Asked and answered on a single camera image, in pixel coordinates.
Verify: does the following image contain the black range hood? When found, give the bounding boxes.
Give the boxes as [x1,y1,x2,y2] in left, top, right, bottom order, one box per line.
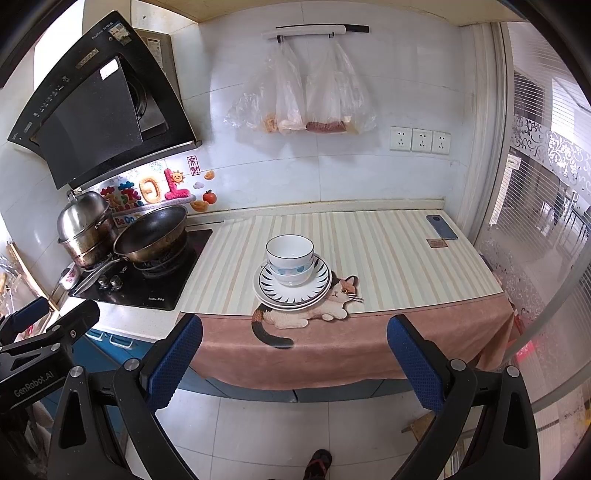
[7,7,204,190]

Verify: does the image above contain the wooden stool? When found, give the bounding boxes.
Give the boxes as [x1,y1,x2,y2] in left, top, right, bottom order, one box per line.
[401,411,437,444]

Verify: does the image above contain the white bowl dark rim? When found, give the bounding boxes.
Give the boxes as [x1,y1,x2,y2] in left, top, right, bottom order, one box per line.
[265,234,315,271]

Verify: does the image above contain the dark frying pan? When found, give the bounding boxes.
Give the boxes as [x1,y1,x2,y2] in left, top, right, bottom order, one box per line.
[69,204,189,296]

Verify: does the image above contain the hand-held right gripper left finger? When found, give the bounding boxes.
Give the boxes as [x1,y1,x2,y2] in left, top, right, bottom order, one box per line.
[46,314,204,480]

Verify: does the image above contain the steel steamer pot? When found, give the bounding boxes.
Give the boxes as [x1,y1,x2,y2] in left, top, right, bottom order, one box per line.
[56,189,122,270]

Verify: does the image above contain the beige wall cabinet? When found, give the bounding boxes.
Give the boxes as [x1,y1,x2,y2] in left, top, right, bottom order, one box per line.
[131,0,518,24]

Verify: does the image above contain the white bowl red blue print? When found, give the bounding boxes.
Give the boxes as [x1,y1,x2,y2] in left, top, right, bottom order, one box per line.
[268,263,315,287]

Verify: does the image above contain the clear plastic bag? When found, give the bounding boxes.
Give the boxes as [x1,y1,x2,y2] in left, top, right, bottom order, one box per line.
[274,39,308,136]
[305,39,378,136]
[224,46,278,132]

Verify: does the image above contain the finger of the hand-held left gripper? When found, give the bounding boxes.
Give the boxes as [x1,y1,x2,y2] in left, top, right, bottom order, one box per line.
[0,296,50,344]
[28,300,101,352]

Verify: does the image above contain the white plate blue leaf pattern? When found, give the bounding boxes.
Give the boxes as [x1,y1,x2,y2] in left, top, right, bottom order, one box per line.
[259,256,332,303]

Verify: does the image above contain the person's sandalled foot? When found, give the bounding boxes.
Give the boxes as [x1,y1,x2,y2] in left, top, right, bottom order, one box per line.
[304,450,333,480]

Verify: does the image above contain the striped cat mat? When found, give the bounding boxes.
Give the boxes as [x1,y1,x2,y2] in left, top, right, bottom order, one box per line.
[178,209,515,392]

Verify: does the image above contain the colourful wall stickers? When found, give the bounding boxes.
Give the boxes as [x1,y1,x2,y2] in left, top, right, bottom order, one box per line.
[95,154,219,229]

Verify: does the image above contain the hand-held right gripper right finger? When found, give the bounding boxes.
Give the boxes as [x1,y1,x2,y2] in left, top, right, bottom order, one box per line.
[387,315,541,480]

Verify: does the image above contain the blue smartphone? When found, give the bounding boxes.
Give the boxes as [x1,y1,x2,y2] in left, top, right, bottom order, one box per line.
[426,214,459,241]

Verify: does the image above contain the frosted glass sliding door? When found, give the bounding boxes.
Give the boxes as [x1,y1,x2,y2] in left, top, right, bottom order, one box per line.
[475,21,591,444]

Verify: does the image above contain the blue kitchen cabinet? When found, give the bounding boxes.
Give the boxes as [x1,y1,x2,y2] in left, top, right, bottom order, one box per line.
[28,325,421,444]

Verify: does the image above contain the plain white plate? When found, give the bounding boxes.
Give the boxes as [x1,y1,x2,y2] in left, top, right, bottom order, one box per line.
[253,265,333,311]

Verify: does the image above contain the small printed saucepan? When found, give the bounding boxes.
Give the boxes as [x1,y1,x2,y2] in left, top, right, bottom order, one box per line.
[48,263,84,305]

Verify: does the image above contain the black gas stove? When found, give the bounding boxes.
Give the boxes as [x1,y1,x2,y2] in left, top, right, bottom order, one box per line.
[68,226,214,311]

